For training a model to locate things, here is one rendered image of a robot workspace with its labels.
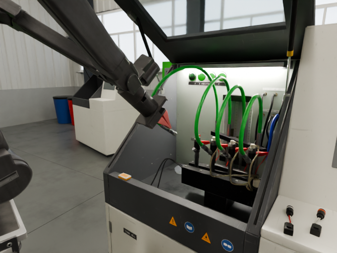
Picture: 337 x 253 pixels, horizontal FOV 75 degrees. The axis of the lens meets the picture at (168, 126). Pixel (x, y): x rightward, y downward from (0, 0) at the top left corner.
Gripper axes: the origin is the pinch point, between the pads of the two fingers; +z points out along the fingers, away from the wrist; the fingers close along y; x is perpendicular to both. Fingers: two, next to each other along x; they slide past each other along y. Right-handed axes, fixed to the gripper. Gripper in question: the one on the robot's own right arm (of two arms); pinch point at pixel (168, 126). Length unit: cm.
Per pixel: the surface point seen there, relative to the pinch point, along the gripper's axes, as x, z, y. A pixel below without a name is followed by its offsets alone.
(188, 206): -5.0, 22.5, -17.2
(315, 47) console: -21, 16, 49
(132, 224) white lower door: 21, 30, -37
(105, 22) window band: 602, 56, 266
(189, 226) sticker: -6.1, 27.0, -22.6
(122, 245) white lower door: 29, 38, -50
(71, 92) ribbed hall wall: 752, 141, 62
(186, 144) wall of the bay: 43, 52, 12
